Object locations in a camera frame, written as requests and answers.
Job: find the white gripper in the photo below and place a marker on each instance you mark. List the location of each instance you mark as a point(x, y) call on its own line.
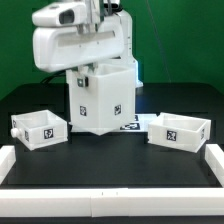
point(71, 34)

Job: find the tall white drawer cabinet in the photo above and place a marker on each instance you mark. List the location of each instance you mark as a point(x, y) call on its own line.
point(106, 104)

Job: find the white drawer with knob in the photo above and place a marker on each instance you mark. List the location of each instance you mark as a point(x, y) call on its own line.
point(39, 129)

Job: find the white drawer without knob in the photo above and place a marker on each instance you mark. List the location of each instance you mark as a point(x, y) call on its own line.
point(179, 132)

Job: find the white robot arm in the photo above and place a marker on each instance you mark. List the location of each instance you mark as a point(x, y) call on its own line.
point(126, 59)

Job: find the white marker tag plate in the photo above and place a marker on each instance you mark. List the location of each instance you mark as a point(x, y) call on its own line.
point(140, 124)

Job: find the white U-shaped border fence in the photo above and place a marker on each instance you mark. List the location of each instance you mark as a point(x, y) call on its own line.
point(111, 202)

